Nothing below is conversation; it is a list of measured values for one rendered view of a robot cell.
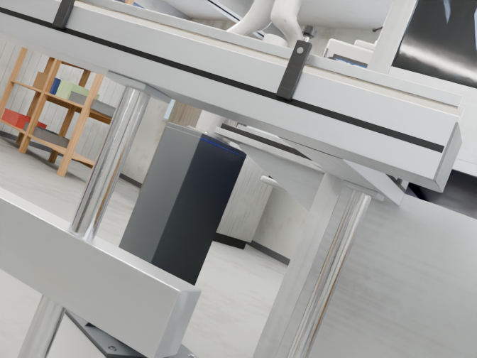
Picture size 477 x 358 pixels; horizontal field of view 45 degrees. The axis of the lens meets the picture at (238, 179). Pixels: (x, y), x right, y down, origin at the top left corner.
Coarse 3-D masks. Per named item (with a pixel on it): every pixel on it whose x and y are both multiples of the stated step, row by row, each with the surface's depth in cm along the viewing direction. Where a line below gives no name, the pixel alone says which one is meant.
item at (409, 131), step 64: (0, 0) 115; (64, 0) 107; (128, 64) 100; (192, 64) 95; (256, 64) 90; (320, 64) 88; (256, 128) 101; (320, 128) 84; (384, 128) 80; (448, 128) 77
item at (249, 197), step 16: (176, 112) 716; (192, 112) 692; (240, 176) 647; (256, 176) 663; (240, 192) 653; (256, 192) 669; (240, 208) 659; (256, 208) 675; (224, 224) 650; (240, 224) 665; (256, 224) 682; (224, 240) 661; (240, 240) 676
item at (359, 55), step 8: (336, 40) 279; (360, 40) 277; (336, 48) 278; (344, 48) 277; (352, 48) 276; (360, 48) 275; (368, 48) 275; (328, 56) 279; (336, 56) 277; (344, 56) 277; (352, 56) 276; (360, 56) 275; (368, 56) 274; (352, 64) 275; (360, 64) 274
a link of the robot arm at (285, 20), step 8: (280, 0) 195; (288, 0) 194; (296, 0) 195; (280, 8) 194; (288, 8) 194; (296, 8) 195; (272, 16) 196; (280, 16) 194; (288, 16) 194; (296, 16) 196; (280, 24) 196; (288, 24) 194; (296, 24) 194; (288, 32) 197; (296, 32) 195; (288, 40) 200; (296, 40) 196
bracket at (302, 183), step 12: (240, 144) 192; (252, 156) 189; (264, 156) 187; (264, 168) 187; (276, 168) 185; (288, 168) 183; (300, 168) 182; (276, 180) 184; (288, 180) 183; (300, 180) 181; (312, 180) 180; (288, 192) 182; (300, 192) 181; (312, 192) 179; (300, 204) 180; (312, 204) 179
